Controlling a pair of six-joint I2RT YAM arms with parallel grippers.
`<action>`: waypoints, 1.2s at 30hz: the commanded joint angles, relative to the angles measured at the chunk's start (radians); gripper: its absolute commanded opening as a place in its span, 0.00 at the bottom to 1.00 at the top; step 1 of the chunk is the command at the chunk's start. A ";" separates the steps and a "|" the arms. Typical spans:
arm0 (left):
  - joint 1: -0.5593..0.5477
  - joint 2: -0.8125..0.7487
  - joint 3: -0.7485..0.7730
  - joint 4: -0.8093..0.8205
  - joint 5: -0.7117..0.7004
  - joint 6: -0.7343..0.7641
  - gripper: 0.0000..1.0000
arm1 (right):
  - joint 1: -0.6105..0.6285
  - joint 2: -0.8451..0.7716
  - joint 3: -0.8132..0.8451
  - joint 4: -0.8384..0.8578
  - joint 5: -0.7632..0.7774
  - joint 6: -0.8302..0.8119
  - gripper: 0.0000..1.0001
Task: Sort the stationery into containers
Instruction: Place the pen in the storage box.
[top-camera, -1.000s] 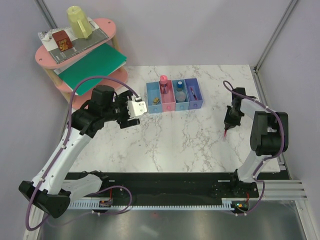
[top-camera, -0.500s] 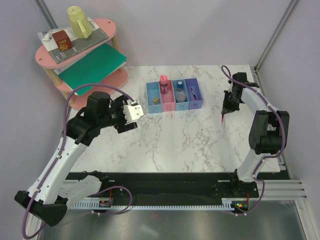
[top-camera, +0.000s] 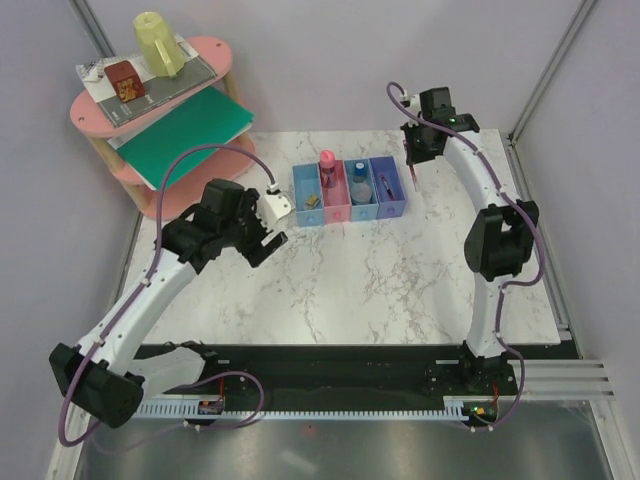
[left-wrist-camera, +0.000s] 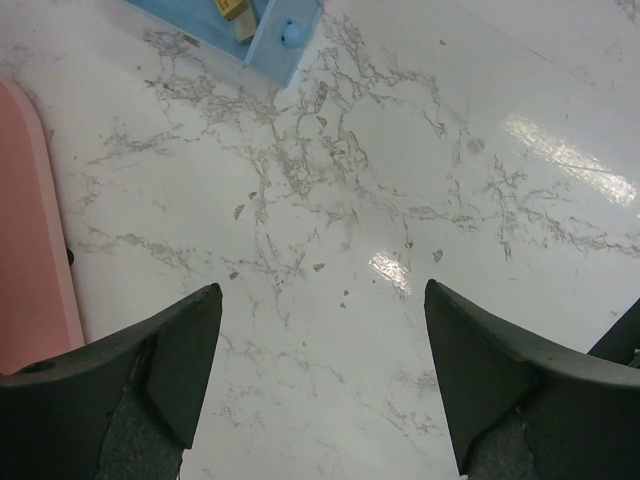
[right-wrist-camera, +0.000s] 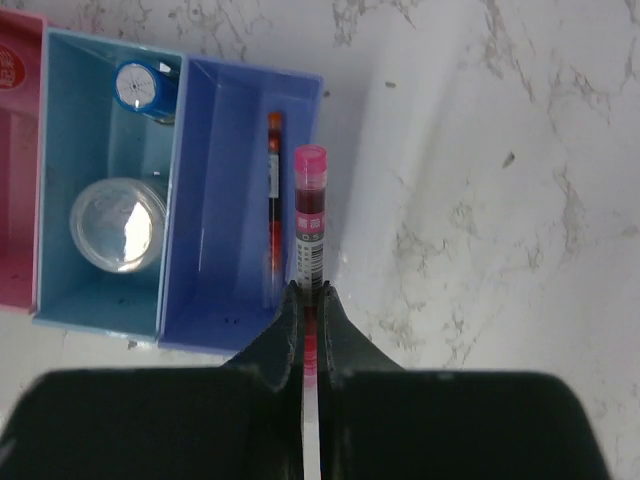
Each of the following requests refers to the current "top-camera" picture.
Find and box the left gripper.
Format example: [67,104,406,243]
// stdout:
[220,189,288,268]

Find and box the pink marker pen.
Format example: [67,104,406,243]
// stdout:
[403,141,419,192]

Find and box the orange marker pen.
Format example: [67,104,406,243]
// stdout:
[380,174,395,201]

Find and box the blue cap glue bottle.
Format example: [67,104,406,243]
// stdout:
[353,161,367,183]

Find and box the pink lid clear jar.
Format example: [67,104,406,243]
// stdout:
[319,150,336,189]

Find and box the clear paper clip jar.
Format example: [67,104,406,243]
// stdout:
[350,182,373,205]

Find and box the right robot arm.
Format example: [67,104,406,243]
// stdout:
[387,82,542,394]

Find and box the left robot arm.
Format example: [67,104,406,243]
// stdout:
[49,179,293,428]

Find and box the purple drawer box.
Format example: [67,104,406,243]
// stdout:
[369,156,407,220]

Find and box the light blue middle drawer box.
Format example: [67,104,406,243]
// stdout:
[344,159,379,222]

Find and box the light blue end drawer box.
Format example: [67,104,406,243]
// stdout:
[292,164,325,227]

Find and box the pink drawer box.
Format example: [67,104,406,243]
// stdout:
[320,160,351,224]

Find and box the green folder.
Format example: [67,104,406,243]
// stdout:
[114,87,254,190]

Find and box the grey white notebook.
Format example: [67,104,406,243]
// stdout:
[75,34,217,128]

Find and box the red brown box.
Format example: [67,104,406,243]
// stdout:
[104,60,146,103]

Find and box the pink three tier shelf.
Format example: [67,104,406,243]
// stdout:
[70,36,252,219]

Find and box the yellow plastic pitcher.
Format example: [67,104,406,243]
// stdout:
[133,12,185,78]

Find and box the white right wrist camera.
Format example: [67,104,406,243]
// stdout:
[400,93,421,115]

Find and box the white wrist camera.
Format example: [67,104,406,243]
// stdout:
[257,192,293,227]
[400,93,421,115]

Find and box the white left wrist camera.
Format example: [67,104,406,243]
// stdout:
[257,192,293,227]

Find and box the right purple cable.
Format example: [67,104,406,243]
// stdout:
[387,81,546,434]

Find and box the purple cable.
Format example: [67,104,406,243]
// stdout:
[387,81,546,434]
[58,143,279,448]

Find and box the black table edge rail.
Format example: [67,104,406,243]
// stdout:
[102,342,584,416]

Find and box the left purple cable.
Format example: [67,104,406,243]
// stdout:
[58,143,279,448]

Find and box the white cable duct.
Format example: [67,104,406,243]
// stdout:
[133,395,497,421]

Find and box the aluminium frame rail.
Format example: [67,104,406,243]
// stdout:
[49,344,613,462]

